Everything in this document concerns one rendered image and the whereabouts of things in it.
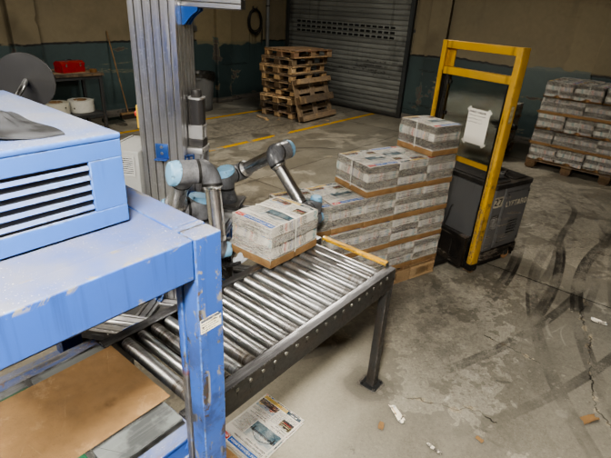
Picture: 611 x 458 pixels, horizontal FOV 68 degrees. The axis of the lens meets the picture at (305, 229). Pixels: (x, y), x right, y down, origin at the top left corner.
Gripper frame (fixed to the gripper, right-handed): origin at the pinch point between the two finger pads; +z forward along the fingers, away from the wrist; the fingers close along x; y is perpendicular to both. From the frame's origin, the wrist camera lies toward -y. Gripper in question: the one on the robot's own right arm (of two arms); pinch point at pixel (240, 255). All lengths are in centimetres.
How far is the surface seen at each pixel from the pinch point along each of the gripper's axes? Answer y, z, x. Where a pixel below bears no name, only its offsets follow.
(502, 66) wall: 58, 766, 123
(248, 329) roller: -3, -40, -48
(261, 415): -80, -17, -30
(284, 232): 17.9, 8.9, -23.8
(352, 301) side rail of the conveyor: -4, 8, -68
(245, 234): 13.7, 0.0, -4.6
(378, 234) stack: -28, 130, -9
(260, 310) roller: -3, -27, -42
